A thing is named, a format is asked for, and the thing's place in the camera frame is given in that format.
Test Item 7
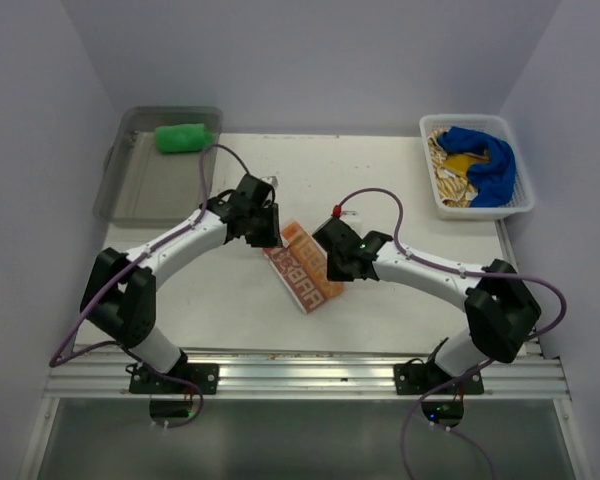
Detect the aluminium mounting rail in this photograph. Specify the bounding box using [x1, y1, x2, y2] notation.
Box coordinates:
[43, 348, 571, 400]

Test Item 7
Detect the white perforated plastic basket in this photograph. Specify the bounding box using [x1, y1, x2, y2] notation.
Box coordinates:
[419, 114, 535, 221]

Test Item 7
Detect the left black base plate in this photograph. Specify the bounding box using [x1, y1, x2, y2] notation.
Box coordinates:
[125, 363, 220, 395]

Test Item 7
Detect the blue cloth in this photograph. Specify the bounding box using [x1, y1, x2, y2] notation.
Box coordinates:
[437, 126, 517, 208]

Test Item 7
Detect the clear grey plastic bin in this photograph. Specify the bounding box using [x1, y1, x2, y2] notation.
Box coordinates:
[93, 106, 222, 228]

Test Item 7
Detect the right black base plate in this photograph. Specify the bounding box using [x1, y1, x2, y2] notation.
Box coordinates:
[393, 361, 485, 395]

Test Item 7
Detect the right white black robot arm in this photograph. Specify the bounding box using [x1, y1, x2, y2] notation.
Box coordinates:
[313, 216, 541, 393]

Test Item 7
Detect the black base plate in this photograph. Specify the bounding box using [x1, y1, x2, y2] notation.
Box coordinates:
[125, 363, 220, 395]
[393, 361, 485, 395]

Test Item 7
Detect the green microfiber towel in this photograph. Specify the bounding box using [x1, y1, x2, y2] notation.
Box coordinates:
[154, 123, 213, 154]

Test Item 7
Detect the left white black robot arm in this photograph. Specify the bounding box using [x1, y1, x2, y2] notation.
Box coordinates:
[80, 174, 282, 393]

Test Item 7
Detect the yellow striped cloth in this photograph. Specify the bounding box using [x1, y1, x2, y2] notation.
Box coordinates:
[427, 130, 490, 208]

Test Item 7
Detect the printed patterned towel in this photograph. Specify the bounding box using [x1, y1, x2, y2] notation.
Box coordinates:
[263, 220, 345, 314]

